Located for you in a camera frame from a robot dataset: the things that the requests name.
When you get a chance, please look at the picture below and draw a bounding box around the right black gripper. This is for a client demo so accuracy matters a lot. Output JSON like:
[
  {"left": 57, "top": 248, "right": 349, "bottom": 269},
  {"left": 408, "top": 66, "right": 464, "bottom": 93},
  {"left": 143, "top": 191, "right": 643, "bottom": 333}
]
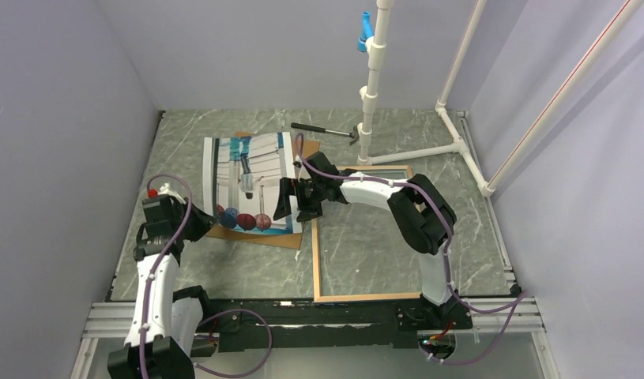
[{"left": 273, "top": 178, "right": 326, "bottom": 223}]

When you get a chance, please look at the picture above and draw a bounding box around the printed photo with white border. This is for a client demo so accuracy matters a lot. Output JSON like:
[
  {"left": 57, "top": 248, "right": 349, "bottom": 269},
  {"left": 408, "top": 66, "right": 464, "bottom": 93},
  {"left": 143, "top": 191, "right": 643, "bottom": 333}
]
[{"left": 201, "top": 130, "right": 305, "bottom": 235}]

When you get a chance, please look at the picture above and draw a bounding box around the blue wooden picture frame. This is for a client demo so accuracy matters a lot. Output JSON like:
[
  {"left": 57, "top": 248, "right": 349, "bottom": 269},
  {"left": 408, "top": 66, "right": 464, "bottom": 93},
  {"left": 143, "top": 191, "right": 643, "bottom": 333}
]
[{"left": 311, "top": 165, "right": 420, "bottom": 303}]

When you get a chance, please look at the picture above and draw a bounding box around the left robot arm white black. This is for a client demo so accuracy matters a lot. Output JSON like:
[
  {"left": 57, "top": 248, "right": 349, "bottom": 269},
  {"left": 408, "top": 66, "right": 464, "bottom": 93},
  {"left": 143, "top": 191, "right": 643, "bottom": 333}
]
[{"left": 107, "top": 190, "right": 217, "bottom": 378}]

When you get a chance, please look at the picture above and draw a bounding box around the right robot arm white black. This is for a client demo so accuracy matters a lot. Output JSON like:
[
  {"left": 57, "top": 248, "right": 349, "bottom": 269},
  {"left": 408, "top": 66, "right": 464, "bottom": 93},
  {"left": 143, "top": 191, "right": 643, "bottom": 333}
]
[{"left": 273, "top": 152, "right": 457, "bottom": 328}]

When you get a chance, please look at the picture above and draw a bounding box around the brown cardboard backing board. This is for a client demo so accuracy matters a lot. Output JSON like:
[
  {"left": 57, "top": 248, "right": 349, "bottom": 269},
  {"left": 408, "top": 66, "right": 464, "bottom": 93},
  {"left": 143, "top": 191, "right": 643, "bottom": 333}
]
[{"left": 205, "top": 130, "right": 322, "bottom": 251}]

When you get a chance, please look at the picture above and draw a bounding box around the white PVC pipe stand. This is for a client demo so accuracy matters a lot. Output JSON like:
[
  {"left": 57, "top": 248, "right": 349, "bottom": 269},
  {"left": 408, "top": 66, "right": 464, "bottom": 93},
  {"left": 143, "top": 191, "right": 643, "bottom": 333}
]
[{"left": 356, "top": 0, "right": 643, "bottom": 198}]

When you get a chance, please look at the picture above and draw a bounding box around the blue pipe fitting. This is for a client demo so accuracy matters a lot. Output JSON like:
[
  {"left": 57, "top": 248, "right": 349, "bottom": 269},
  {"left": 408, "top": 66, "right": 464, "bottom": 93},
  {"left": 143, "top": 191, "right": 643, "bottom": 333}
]
[{"left": 356, "top": 11, "right": 375, "bottom": 54}]

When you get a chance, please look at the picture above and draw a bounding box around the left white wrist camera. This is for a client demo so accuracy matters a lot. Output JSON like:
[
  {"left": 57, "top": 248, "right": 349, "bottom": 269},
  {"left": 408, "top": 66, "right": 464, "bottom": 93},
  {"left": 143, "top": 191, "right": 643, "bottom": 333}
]
[{"left": 147, "top": 182, "right": 187, "bottom": 205}]

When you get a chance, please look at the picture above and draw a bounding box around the black handled hammer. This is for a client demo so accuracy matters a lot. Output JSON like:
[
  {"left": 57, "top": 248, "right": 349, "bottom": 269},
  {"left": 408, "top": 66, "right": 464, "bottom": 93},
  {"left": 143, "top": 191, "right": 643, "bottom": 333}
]
[{"left": 290, "top": 122, "right": 359, "bottom": 145}]

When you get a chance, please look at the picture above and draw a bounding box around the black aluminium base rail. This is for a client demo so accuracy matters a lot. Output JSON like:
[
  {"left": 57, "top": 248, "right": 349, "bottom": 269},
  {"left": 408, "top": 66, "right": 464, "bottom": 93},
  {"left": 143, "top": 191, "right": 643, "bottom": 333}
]
[{"left": 81, "top": 295, "right": 543, "bottom": 352}]

